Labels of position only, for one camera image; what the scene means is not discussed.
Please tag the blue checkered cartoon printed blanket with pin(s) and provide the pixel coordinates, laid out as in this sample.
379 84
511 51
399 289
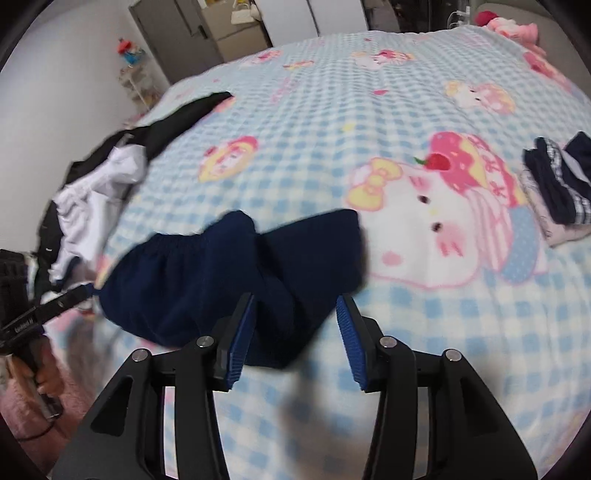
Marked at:
323 138

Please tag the navy folded garment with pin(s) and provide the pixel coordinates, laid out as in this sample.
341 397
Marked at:
554 184

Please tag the pale pink folded garment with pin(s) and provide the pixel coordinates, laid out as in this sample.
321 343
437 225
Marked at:
561 235

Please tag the pink plush toy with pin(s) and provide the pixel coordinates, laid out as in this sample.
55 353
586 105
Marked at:
508 25

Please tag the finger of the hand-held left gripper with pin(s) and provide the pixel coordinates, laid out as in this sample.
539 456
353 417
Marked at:
69 300

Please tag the white handbag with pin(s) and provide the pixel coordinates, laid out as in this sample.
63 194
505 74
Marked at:
242 14

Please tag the person's left hand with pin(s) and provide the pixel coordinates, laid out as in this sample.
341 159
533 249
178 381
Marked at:
50 376

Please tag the black and white clothes pile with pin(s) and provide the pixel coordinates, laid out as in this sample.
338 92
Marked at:
184 115

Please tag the white wardrobe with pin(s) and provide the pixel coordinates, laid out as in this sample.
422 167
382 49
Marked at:
304 18

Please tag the white shelf rack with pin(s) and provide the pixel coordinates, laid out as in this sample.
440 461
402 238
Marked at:
141 90

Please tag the red and blue toy figure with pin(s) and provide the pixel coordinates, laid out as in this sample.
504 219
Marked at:
130 51

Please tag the navy pants with white stripes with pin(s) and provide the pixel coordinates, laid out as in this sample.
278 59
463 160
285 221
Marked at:
207 281

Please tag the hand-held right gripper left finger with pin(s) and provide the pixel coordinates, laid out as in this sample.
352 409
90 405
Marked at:
240 341

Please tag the white crumpled garment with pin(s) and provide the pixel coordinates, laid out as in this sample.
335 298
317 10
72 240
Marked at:
106 184

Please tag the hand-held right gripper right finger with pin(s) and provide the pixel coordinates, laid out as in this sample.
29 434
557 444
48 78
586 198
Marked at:
351 341

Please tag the grey door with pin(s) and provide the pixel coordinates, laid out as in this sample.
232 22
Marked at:
171 41

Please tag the grey sofa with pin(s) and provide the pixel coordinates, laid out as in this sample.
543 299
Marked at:
554 32

